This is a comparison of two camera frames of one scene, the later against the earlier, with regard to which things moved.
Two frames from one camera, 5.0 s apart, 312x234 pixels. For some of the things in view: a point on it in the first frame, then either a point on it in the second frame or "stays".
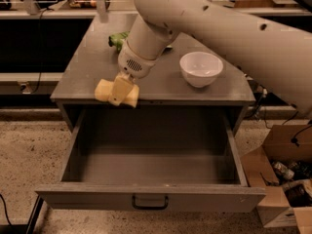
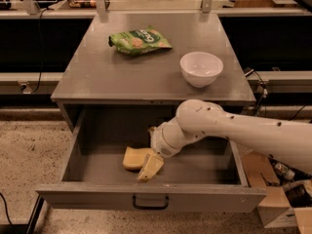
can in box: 281,169 stays
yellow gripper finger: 122,86 -> 151,165
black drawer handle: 134,203 stays
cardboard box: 280,142 stays
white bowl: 201,68 stays
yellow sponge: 103,91 -> 135,158
